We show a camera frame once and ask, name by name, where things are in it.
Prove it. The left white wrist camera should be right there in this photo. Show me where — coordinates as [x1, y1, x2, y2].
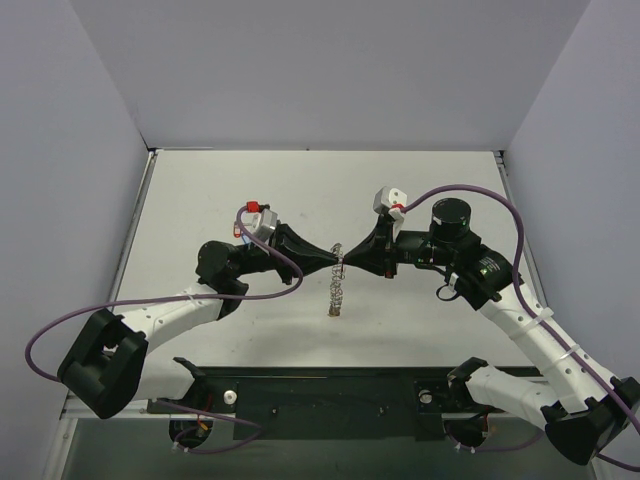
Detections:
[243, 201, 279, 242]

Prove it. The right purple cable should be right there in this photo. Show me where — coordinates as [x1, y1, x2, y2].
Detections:
[402, 184, 640, 471]

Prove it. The white disc wire keyring holder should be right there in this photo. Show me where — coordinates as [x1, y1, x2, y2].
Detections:
[328, 243, 345, 318]

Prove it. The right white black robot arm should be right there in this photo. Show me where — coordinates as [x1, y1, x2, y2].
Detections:
[344, 198, 639, 465]

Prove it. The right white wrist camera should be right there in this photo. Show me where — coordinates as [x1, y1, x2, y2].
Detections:
[372, 186, 408, 221]

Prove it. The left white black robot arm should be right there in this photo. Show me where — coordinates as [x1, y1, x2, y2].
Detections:
[57, 224, 338, 419]

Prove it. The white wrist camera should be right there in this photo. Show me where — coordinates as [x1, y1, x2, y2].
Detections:
[372, 186, 408, 221]
[243, 201, 279, 242]

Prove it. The purple cable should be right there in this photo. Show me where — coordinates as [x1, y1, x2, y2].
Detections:
[402, 184, 640, 471]
[23, 209, 305, 455]

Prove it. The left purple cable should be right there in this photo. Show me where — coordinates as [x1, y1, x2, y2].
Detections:
[23, 209, 305, 455]

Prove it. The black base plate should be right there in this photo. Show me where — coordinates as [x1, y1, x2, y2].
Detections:
[139, 365, 506, 442]

